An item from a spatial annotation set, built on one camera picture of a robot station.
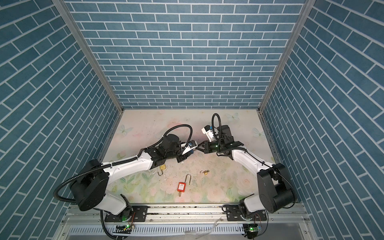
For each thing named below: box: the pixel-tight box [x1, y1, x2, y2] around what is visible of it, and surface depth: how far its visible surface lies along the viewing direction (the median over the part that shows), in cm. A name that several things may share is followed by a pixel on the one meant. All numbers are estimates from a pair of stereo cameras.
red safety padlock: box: [177, 174, 192, 197], surface depth 82 cm
